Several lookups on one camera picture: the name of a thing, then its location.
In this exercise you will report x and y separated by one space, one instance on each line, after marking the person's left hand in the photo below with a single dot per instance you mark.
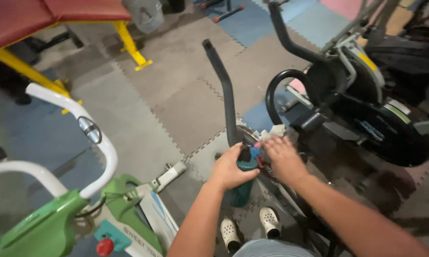
228 170

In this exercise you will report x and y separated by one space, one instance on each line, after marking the person's right hand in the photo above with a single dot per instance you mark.
284 160

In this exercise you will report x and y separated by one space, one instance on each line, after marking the person's right fingers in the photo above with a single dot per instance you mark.
271 144

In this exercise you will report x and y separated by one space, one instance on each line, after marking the white cleaning cloth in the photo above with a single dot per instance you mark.
274 131

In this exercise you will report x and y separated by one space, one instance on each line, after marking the teal spray bottle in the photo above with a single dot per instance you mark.
241 182

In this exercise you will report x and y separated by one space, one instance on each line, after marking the black exercise bike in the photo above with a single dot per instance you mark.
328 107

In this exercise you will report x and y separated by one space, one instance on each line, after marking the white perforated clog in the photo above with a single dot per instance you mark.
229 233
270 221

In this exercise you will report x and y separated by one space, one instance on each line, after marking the grey shorts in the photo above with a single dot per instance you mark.
271 248

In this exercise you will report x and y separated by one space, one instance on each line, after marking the black bar with red tip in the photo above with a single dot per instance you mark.
228 13

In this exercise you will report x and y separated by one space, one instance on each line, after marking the black gym machine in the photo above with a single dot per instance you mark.
411 50

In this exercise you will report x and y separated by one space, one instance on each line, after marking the grey weight plate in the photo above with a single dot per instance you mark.
145 13

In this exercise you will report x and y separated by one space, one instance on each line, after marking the green and white exercise bike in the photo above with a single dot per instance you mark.
75 192

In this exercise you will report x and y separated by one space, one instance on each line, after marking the red and yellow weight bench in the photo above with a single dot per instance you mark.
39 32

